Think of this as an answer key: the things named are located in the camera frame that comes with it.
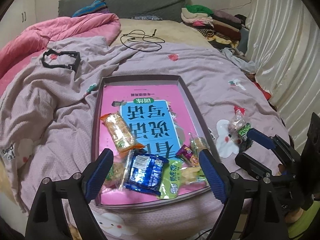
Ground small yellow cake packet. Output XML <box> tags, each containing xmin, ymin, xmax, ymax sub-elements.
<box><xmin>189</xmin><ymin>133</ymin><xmax>210</xmax><ymax>158</ymax></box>

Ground purple snack packet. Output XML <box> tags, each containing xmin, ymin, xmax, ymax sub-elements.
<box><xmin>175</xmin><ymin>145</ymin><xmax>199</xmax><ymax>167</ymax></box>

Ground light green snack packet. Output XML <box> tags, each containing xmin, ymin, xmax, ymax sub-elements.
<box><xmin>158</xmin><ymin>159</ymin><xmax>208</xmax><ymax>199</ymax></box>

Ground orange cracker packet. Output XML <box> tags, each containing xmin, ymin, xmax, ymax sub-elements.
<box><xmin>100</xmin><ymin>112</ymin><xmax>145</xmax><ymax>158</ymax></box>

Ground blue foil snack packet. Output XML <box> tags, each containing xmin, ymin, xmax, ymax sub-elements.
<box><xmin>124</xmin><ymin>152</ymin><xmax>169</xmax><ymax>196</ymax></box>

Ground pink book tray box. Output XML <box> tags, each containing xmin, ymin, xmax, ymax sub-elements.
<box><xmin>91</xmin><ymin>74</ymin><xmax>221</xmax><ymax>210</ymax></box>

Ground beige bread packet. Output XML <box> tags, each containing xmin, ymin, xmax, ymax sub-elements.
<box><xmin>103</xmin><ymin>150</ymin><xmax>135</xmax><ymax>191</ymax></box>

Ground clear wrapped pastry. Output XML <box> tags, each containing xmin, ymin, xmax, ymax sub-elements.
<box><xmin>228</xmin><ymin>113</ymin><xmax>247</xmax><ymax>137</ymax></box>

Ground dark green snack packet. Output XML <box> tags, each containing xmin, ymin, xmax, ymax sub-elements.
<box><xmin>238</xmin><ymin>122</ymin><xmax>253</xmax><ymax>152</ymax></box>

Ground red bag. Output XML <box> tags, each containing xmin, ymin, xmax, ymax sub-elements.
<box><xmin>253</xmin><ymin>81</ymin><xmax>271</xmax><ymax>101</ymax></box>

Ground red snack packet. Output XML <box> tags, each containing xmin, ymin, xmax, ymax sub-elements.
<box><xmin>234</xmin><ymin>106</ymin><xmax>246</xmax><ymax>115</ymax></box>

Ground lilac bed quilt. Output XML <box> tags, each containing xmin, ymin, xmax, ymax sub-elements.
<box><xmin>0</xmin><ymin>36</ymin><xmax>291</xmax><ymax>240</ymax></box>

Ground cream curtain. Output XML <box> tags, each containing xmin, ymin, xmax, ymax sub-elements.
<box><xmin>246</xmin><ymin>0</ymin><xmax>319</xmax><ymax>152</ymax></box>

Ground folded clothes pile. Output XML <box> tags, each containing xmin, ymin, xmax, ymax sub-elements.
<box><xmin>181</xmin><ymin>5</ymin><xmax>246</xmax><ymax>50</ymax></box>

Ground pink duvet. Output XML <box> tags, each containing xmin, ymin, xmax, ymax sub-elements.
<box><xmin>1</xmin><ymin>13</ymin><xmax>121</xmax><ymax>94</ymax></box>

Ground beige blanket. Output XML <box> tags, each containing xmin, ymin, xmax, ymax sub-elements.
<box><xmin>111</xmin><ymin>18</ymin><xmax>214</xmax><ymax>49</ymax></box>

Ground blue purple clothes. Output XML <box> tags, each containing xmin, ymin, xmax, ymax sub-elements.
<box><xmin>72</xmin><ymin>0</ymin><xmax>110</xmax><ymax>17</ymax></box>

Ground grey headboard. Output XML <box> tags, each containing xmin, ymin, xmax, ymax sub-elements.
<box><xmin>58</xmin><ymin>0</ymin><xmax>189</xmax><ymax>22</ymax></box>

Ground white wardrobe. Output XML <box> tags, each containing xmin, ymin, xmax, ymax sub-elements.
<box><xmin>0</xmin><ymin>0</ymin><xmax>37</xmax><ymax>48</ymax></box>

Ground black plastic frame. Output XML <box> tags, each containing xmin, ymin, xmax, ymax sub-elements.
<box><xmin>41</xmin><ymin>49</ymin><xmax>81</xmax><ymax>72</ymax></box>

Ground black cable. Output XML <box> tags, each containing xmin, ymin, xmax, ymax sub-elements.
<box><xmin>120</xmin><ymin>28</ymin><xmax>166</xmax><ymax>53</ymax></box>

